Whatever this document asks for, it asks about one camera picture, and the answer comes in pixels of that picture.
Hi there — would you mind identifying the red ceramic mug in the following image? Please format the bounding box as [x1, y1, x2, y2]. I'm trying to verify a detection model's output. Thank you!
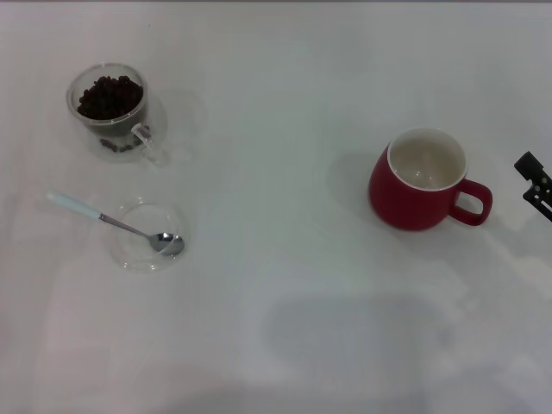
[367, 126, 493, 231]

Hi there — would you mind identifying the double-wall glass cup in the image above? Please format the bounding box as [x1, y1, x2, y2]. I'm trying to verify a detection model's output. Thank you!
[66, 62, 170, 168]

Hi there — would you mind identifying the blue-handled metal spoon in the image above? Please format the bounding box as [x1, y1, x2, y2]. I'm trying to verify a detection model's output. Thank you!
[46, 191, 185, 257]

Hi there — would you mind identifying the coffee bean pile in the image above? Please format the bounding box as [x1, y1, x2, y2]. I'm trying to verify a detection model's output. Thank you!
[77, 74, 145, 120]

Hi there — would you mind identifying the clear glass saucer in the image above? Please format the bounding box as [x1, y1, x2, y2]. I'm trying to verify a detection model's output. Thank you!
[110, 197, 191, 274]

